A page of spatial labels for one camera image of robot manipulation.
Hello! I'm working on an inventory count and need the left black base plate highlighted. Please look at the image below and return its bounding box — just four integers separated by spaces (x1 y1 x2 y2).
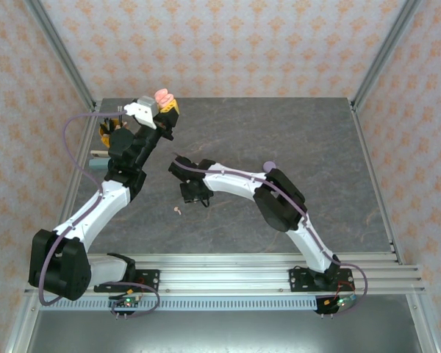
93 268 161 293

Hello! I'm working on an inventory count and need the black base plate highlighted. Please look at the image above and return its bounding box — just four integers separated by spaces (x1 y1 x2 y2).
93 268 161 293
288 267 354 293

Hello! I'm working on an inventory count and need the grey metal shelf panel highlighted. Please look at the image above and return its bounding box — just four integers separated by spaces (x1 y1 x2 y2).
25 310 427 353

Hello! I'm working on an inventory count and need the aluminium mounting rail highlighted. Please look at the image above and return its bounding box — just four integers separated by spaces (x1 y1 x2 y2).
24 252 426 296

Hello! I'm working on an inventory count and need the aluminium table side rail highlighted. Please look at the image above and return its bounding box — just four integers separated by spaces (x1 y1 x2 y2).
42 106 101 268
351 102 405 265

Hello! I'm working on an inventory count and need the slotted grey cable duct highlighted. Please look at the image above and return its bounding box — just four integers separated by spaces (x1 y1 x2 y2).
39 298 326 312

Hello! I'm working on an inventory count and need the aluminium frame post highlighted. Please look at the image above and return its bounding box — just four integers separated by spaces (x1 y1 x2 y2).
351 0 423 111
24 0 98 113

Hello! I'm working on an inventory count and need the teal beige stapler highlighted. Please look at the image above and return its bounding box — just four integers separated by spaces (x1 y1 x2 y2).
89 149 111 172

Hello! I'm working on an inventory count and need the pink round charging case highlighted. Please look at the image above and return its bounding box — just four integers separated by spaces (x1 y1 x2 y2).
154 88 174 106

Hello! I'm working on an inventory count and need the orange pen cup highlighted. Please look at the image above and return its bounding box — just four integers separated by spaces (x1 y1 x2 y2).
98 124 115 148

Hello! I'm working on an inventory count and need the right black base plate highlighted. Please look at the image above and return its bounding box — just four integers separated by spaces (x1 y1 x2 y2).
288 267 354 293

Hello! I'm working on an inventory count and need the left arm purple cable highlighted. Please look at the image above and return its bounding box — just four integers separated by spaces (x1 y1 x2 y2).
38 111 161 319

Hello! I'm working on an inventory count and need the aluminium frame leg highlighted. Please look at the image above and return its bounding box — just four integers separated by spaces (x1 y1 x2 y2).
5 293 41 353
406 293 441 353

